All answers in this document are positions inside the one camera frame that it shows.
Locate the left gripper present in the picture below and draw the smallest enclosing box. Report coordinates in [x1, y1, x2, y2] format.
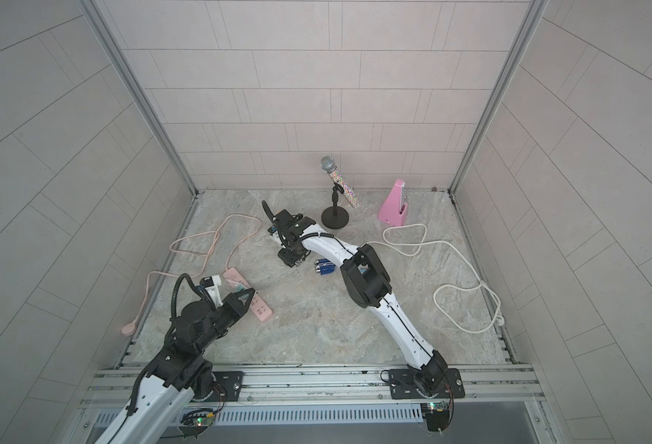
[195, 287, 257, 353]

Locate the pink power strip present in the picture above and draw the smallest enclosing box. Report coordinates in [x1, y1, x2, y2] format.
[222, 267, 274, 323]

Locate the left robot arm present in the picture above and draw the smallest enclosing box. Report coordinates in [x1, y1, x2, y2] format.
[97, 273, 257, 443]

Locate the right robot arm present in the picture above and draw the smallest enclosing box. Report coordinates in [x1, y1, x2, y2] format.
[262, 202, 465, 398]

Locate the blue shaver near teal strip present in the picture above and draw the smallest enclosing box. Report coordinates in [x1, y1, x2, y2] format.
[314, 259, 336, 276]

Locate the black microphone stand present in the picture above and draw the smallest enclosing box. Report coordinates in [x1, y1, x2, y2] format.
[321, 183, 349, 229]

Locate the glitter microphone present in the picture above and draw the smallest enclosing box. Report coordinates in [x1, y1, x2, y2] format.
[320, 157, 361, 208]

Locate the pink metronome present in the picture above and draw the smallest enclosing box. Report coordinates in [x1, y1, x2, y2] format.
[378, 179, 408, 227]

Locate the left circuit board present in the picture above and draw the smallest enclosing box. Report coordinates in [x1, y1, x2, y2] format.
[179, 408, 216, 436]

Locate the circuit board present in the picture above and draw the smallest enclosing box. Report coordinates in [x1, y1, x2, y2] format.
[179, 408, 216, 436]
[420, 403, 452, 433]

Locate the right circuit board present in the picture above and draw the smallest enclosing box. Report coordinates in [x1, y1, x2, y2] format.
[420, 403, 452, 433]

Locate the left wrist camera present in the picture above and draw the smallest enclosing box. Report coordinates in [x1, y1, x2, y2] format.
[199, 275, 222, 308]

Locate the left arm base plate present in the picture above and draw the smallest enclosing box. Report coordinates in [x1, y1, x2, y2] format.
[192, 371, 244, 403]

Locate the pink power strip cord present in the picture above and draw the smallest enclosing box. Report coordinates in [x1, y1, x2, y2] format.
[121, 213, 263, 337]

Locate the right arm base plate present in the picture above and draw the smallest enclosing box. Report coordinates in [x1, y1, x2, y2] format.
[381, 367, 466, 400]

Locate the white vented cable duct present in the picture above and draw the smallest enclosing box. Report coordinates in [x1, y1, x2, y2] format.
[93, 403, 424, 428]

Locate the aluminium mounting rail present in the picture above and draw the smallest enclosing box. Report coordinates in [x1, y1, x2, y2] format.
[80, 363, 546, 409]

